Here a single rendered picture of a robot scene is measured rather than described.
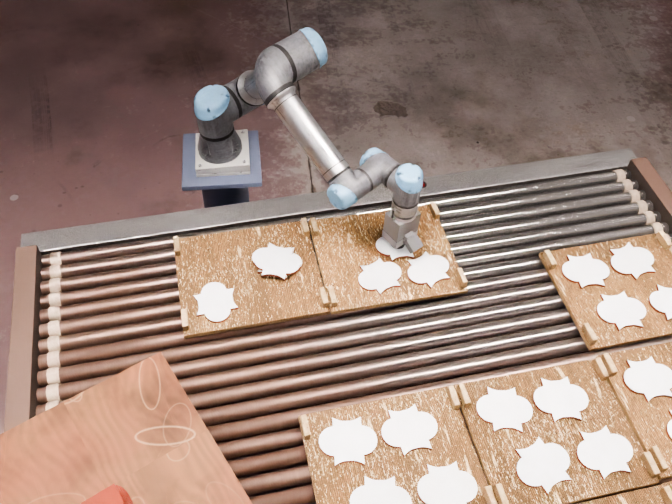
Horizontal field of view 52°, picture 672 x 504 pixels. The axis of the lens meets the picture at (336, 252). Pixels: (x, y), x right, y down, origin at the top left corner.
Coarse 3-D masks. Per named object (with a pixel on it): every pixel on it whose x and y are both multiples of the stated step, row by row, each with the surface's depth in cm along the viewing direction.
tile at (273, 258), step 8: (272, 248) 204; (256, 256) 201; (264, 256) 202; (272, 256) 202; (280, 256) 202; (288, 256) 202; (296, 256) 202; (256, 264) 200; (264, 264) 200; (272, 264) 200; (280, 264) 200; (288, 264) 200; (296, 264) 200; (264, 272) 198; (272, 272) 198; (280, 272) 198; (288, 272) 198
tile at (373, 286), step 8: (376, 264) 204; (384, 264) 204; (392, 264) 204; (368, 272) 202; (376, 272) 202; (384, 272) 202; (392, 272) 202; (400, 272) 202; (360, 280) 200; (368, 280) 200; (376, 280) 200; (384, 280) 200; (392, 280) 200; (368, 288) 198; (376, 288) 198; (384, 288) 199
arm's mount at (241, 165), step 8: (240, 136) 241; (248, 144) 240; (248, 152) 236; (200, 160) 234; (240, 160) 234; (248, 160) 234; (200, 168) 231; (208, 168) 231; (216, 168) 232; (224, 168) 232; (232, 168) 233; (240, 168) 233; (248, 168) 234; (200, 176) 234
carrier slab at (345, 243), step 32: (320, 224) 214; (352, 224) 215; (320, 256) 206; (352, 256) 207; (384, 256) 207; (416, 256) 208; (448, 256) 208; (352, 288) 199; (416, 288) 200; (448, 288) 201
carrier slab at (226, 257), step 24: (192, 240) 208; (216, 240) 208; (240, 240) 209; (264, 240) 209; (288, 240) 210; (192, 264) 202; (216, 264) 203; (240, 264) 203; (312, 264) 204; (192, 288) 197; (240, 288) 198; (264, 288) 198; (288, 288) 198; (312, 288) 199; (192, 312) 192; (240, 312) 192; (264, 312) 193; (288, 312) 193; (312, 312) 193; (192, 336) 188
